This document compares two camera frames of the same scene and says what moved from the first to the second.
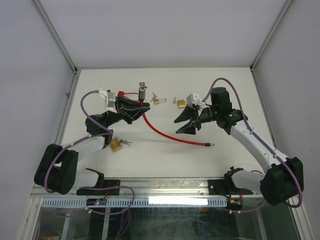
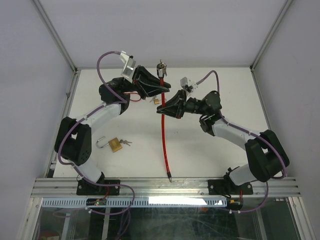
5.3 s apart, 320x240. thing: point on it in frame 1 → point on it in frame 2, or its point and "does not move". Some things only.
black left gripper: x=127 y=115 → x=144 y=90
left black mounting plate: x=107 y=183 does not move
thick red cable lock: x=120 y=93 → x=161 y=70
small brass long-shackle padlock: x=156 y=101 does not move
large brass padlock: x=115 y=145 does not move
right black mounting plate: x=223 y=187 does not move
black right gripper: x=188 y=113 → x=175 y=108
